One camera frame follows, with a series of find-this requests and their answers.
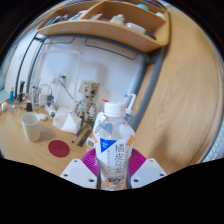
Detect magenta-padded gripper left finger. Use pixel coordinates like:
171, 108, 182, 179
59, 148, 100, 190

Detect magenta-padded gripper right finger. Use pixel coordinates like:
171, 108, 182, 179
126, 148, 168, 190

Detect clear plastic drink bottle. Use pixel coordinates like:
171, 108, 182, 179
92, 101, 136, 192

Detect flat round red coaster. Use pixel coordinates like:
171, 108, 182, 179
47, 139, 71, 158

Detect small white desk clock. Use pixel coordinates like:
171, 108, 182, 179
85, 137, 98, 150

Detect black pens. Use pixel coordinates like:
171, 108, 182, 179
71, 126, 93, 148

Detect white tissue pack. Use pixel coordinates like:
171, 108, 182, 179
52, 106, 83, 135

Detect blue squeeze wash bottle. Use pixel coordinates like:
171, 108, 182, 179
123, 93, 138, 126

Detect cream ceramic cup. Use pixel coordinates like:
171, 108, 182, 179
21, 112, 42, 143

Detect wooden tree figurine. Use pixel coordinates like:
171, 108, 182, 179
74, 79, 100, 126

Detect small blue bottle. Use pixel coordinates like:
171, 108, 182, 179
9, 86, 15, 104

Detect wooden shelf unit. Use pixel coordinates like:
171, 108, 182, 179
35, 0, 171, 54

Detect black power cable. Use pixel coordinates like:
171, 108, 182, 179
59, 75, 76, 101

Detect grey metal shelf frame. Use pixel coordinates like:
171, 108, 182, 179
14, 33, 168, 132

